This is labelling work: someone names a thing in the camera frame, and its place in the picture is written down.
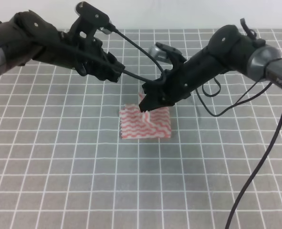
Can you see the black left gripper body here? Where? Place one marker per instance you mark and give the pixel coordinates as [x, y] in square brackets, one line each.
[88, 56]

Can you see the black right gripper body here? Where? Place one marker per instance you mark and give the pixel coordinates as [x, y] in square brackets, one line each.
[179, 83]

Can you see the pink white wavy towel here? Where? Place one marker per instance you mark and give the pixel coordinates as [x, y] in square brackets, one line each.
[135, 124]

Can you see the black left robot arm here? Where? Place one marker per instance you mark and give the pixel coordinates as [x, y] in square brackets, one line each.
[27, 37]

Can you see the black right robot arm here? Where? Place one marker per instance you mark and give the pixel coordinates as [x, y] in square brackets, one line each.
[227, 50]

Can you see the grey checked tablecloth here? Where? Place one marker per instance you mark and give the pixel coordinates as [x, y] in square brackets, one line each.
[64, 165]

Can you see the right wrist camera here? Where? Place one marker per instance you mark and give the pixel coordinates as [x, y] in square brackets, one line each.
[166, 54]

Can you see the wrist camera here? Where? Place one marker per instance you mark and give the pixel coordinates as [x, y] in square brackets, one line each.
[166, 54]
[92, 19]

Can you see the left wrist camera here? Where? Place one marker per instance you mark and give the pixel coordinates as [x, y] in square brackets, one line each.
[92, 19]

